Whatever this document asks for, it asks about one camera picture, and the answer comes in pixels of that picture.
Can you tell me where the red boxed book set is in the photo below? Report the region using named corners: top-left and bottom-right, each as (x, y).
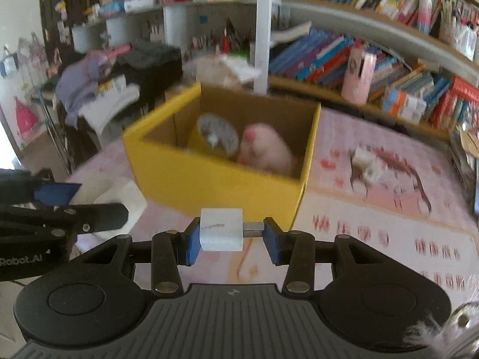
top-left (430, 77), bottom-right (479, 132)

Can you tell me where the white charger adapter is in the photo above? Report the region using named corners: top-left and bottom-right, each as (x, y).
top-left (200, 208), bottom-right (265, 252)

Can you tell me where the purple clothing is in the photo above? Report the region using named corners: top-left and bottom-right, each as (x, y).
top-left (55, 50), bottom-right (113, 127)

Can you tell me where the green brush holder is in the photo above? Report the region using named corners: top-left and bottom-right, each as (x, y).
top-left (221, 19), bottom-right (256, 56)

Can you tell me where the white flat box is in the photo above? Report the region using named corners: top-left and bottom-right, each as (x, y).
top-left (123, 0), bottom-right (160, 13)

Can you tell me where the white desk shelf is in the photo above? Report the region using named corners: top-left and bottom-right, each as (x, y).
top-left (71, 0), bottom-right (260, 66)

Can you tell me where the blue wipes pack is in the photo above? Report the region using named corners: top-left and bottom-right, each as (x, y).
top-left (99, 2), bottom-right (126, 18)

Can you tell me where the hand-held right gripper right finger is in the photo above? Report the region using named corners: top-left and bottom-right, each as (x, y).
top-left (263, 217), bottom-right (378, 296)

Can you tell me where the pink hairbrush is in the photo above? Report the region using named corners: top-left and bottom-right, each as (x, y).
top-left (99, 44), bottom-right (132, 61)

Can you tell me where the pink gradient bottle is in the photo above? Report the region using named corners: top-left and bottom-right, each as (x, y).
top-left (417, 0), bottom-right (433, 34)

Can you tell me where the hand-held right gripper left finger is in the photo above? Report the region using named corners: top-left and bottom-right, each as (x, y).
top-left (80, 217), bottom-right (203, 299)

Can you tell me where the pink cylindrical holder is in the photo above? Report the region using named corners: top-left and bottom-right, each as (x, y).
top-left (341, 44), bottom-right (377, 106)

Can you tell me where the pen cup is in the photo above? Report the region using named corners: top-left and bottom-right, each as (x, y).
top-left (190, 34), bottom-right (222, 61)

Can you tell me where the white printed shirt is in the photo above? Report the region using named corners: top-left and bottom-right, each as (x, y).
top-left (76, 81), bottom-right (142, 136)

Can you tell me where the orange and white small box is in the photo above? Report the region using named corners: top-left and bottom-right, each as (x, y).
top-left (385, 88), bottom-right (428, 112)
top-left (382, 101), bottom-right (426, 125)

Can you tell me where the yellow tape roll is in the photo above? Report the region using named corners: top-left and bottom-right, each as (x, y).
top-left (187, 113), bottom-right (240, 158)

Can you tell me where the white tissue paper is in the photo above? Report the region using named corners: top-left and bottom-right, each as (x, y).
top-left (74, 177), bottom-right (149, 241)

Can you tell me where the white fluffy keychain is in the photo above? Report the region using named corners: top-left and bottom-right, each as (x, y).
top-left (402, 306), bottom-right (479, 359)

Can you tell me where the white and wood bookshelf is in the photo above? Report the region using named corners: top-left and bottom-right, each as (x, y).
top-left (254, 0), bottom-right (479, 143)

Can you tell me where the dark grey folded clothing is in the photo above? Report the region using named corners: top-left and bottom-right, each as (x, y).
top-left (119, 40), bottom-right (185, 71)

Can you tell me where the pink plush toy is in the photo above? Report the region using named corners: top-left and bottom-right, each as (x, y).
top-left (237, 122), bottom-right (298, 177)

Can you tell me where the yellow cardboard box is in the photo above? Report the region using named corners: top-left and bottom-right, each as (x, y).
top-left (123, 82), bottom-right (322, 232)

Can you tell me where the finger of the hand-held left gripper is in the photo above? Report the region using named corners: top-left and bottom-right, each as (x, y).
top-left (0, 168), bottom-right (83, 207)
top-left (0, 203), bottom-right (130, 238)

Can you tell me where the white pen holder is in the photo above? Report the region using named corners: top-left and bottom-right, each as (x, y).
top-left (439, 0), bottom-right (479, 61)

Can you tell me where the tissue box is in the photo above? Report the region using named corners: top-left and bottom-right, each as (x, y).
top-left (196, 55), bottom-right (263, 91)

